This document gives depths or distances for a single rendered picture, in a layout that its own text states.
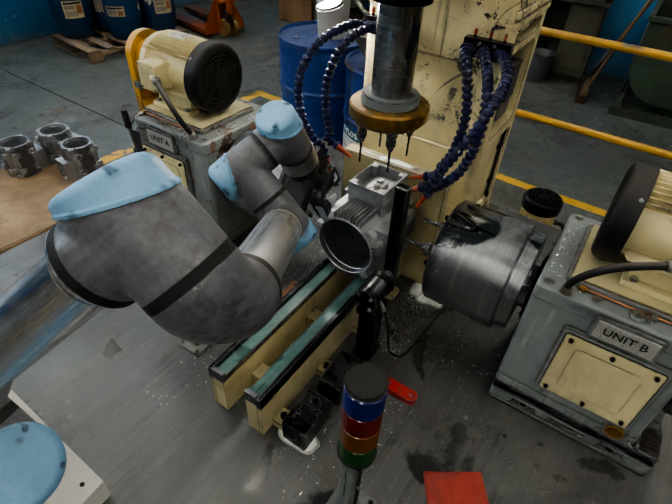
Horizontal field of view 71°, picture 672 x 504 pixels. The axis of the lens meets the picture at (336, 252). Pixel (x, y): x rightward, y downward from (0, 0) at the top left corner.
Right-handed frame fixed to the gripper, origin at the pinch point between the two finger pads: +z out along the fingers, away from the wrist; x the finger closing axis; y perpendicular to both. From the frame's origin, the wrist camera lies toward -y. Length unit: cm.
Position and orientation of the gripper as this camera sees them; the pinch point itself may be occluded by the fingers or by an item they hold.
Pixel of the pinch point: (322, 217)
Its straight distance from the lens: 113.0
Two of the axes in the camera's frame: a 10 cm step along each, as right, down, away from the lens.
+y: 5.0, -8.3, 2.4
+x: -8.3, -3.9, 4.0
